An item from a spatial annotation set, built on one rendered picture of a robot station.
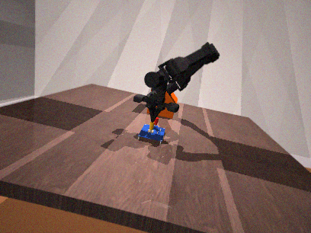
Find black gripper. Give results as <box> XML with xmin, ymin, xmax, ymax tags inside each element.
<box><xmin>133</xmin><ymin>87</ymin><xmax>179</xmax><ymax>123</ymax></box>

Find blue circuit board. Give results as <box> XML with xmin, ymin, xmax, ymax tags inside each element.
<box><xmin>138</xmin><ymin>117</ymin><xmax>165</xmax><ymax>145</ymax></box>

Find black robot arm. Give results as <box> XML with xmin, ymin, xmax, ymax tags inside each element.
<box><xmin>144</xmin><ymin>42</ymin><xmax>220</xmax><ymax>107</ymax></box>

